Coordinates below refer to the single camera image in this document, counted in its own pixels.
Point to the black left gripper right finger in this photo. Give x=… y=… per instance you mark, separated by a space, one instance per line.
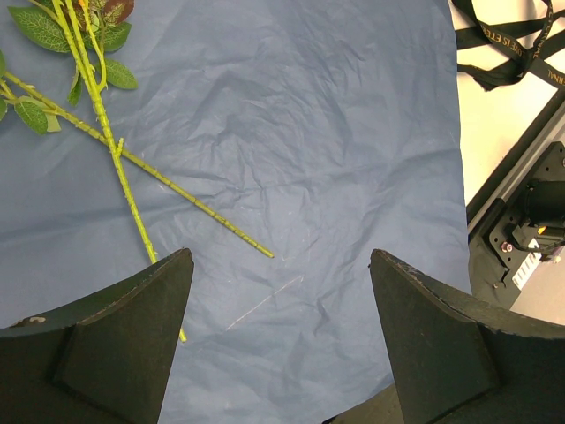
x=458 y=359

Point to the black servo motor at base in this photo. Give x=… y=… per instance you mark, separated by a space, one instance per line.
x=540 y=225

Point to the blue wrapping paper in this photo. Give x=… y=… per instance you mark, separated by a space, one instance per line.
x=324 y=130

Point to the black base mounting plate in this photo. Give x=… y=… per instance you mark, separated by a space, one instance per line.
x=538 y=154

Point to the pink rose stem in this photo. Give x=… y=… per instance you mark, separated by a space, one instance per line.
x=86 y=128
x=87 y=31

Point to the black ribbon gold lettering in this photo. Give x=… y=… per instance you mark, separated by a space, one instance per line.
x=527 y=45

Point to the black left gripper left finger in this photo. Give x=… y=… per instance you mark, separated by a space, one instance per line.
x=105 y=358

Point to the right white cable duct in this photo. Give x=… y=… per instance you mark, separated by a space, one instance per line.
x=526 y=270

